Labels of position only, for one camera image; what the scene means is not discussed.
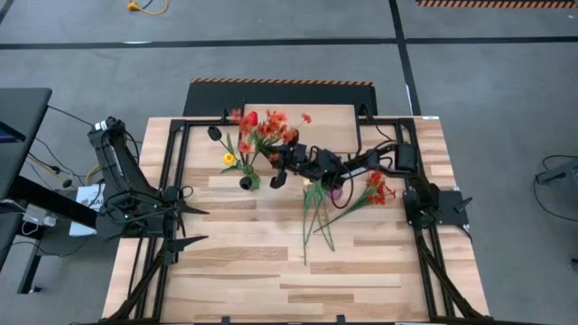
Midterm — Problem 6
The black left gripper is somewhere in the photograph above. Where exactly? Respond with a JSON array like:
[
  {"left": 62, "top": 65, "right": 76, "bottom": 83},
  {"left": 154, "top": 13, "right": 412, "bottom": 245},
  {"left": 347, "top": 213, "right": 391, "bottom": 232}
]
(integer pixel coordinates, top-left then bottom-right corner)
[{"left": 153, "top": 187, "right": 210, "bottom": 265}]

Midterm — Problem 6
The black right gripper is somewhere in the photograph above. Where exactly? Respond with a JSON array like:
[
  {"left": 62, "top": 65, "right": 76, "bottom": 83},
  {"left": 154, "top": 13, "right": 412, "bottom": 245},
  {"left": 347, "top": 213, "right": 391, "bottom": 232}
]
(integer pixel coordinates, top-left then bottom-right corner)
[{"left": 269, "top": 144, "right": 345, "bottom": 190}]

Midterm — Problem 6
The cream artificial tulip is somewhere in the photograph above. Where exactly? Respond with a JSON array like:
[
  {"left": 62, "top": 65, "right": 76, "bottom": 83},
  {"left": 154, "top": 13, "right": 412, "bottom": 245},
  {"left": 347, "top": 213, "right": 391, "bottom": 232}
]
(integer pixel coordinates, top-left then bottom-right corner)
[{"left": 302, "top": 177, "right": 317, "bottom": 247}]

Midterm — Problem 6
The green glass vase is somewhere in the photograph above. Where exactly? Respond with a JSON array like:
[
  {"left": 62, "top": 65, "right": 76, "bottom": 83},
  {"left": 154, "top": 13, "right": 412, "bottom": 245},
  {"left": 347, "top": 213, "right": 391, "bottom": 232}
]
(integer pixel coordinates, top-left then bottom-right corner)
[{"left": 238, "top": 174, "right": 262, "bottom": 192}]

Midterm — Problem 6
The orange artificial flower bunch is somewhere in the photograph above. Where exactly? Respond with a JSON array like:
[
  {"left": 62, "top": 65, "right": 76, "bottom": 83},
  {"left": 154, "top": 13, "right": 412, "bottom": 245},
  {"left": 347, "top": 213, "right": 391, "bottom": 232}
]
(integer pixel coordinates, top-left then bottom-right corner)
[
  {"left": 312, "top": 170, "right": 397, "bottom": 235},
  {"left": 228, "top": 107, "right": 313, "bottom": 180}
]

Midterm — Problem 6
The wooden shelf with black legs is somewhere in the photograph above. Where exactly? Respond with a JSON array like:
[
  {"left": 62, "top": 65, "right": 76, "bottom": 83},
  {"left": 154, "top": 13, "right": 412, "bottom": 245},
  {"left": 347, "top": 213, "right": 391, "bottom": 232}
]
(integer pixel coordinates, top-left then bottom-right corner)
[{"left": 238, "top": 102, "right": 363, "bottom": 172}]

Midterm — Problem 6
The black hazard-striped floor mat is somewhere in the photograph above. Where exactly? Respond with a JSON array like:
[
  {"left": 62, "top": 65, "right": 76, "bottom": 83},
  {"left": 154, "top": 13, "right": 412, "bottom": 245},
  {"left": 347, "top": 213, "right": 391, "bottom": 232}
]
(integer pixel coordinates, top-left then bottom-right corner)
[{"left": 182, "top": 77, "right": 378, "bottom": 117}]

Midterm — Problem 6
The white printed paper sheet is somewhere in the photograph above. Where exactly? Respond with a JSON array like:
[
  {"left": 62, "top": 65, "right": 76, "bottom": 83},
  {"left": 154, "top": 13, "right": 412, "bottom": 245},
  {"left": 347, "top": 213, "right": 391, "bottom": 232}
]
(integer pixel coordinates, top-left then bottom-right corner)
[{"left": 69, "top": 182, "right": 108, "bottom": 238}]

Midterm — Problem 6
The white power strip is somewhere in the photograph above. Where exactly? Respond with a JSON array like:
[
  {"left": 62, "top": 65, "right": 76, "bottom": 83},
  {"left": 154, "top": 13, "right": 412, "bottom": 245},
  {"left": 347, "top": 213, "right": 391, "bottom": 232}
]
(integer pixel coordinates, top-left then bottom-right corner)
[{"left": 21, "top": 203, "right": 59, "bottom": 228}]

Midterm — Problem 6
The black desk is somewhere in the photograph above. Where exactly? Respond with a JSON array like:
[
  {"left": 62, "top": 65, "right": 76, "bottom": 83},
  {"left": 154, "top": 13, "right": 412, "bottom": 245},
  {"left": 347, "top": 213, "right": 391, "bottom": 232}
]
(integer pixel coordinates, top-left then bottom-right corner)
[{"left": 0, "top": 87, "right": 105, "bottom": 295}]

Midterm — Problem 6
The dark laptop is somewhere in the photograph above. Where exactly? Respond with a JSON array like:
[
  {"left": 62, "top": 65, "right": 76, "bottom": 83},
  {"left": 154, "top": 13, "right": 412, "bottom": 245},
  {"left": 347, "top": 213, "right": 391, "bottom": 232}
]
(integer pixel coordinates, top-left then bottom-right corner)
[{"left": 0, "top": 120, "right": 27, "bottom": 144}]

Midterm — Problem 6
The black yellow hazard strip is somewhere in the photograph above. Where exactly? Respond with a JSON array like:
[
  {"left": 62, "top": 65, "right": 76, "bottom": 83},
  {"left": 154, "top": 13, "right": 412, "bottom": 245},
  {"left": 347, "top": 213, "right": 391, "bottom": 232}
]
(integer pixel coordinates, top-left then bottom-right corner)
[{"left": 415, "top": 0, "right": 578, "bottom": 10}]

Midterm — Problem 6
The grey floor device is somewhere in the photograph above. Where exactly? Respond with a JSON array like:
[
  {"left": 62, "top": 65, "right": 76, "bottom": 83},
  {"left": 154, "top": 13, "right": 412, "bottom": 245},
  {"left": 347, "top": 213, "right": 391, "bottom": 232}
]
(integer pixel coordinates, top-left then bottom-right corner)
[{"left": 535, "top": 156, "right": 578, "bottom": 186}]

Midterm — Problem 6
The black aluminium rig frame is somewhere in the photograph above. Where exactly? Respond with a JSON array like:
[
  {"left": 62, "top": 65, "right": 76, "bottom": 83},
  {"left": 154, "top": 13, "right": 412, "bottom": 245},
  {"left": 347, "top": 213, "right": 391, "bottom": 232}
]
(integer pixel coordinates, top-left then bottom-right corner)
[{"left": 101, "top": 107, "right": 493, "bottom": 325}]

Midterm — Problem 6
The thin black floor cable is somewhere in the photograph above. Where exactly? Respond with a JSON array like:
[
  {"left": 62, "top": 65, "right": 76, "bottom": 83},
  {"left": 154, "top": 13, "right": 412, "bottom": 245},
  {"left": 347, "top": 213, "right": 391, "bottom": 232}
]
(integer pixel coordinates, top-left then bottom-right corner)
[{"left": 46, "top": 105, "right": 96, "bottom": 128}]

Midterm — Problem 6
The yellow floor cable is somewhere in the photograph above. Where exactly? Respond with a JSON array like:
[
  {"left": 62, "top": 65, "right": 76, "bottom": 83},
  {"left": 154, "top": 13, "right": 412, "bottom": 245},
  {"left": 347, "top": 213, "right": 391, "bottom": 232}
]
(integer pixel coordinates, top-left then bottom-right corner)
[{"left": 126, "top": 0, "right": 171, "bottom": 16}]

